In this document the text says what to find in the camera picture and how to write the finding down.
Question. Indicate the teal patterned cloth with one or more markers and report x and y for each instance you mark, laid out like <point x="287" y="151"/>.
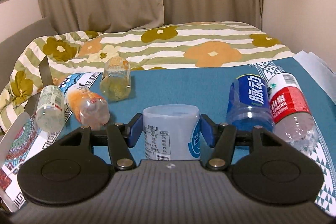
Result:
<point x="208" y="89"/>

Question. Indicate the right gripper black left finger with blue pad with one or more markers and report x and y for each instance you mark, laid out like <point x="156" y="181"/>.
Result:
<point x="121" y="137"/>

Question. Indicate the orange label cut bottle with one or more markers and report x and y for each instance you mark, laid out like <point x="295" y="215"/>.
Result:
<point x="89" y="108"/>

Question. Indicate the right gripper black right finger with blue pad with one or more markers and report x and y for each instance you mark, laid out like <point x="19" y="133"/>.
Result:
<point x="221" y="138"/>

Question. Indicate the yellowish clear cut bottle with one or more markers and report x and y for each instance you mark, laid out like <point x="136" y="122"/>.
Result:
<point x="115" y="83"/>

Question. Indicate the white cut bottle cup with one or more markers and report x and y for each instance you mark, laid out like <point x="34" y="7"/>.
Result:
<point x="172" y="132"/>

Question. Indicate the red label clear cut bottle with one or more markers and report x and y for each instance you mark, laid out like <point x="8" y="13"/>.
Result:
<point x="293" y="120"/>

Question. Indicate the green label clear cut bottle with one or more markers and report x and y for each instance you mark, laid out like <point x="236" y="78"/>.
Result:
<point x="49" y="116"/>

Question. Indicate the floral striped quilt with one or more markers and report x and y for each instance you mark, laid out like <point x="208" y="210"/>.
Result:
<point x="188" y="45"/>

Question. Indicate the blue label cut bottle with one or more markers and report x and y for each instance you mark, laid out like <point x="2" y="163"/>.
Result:
<point x="248" y="104"/>

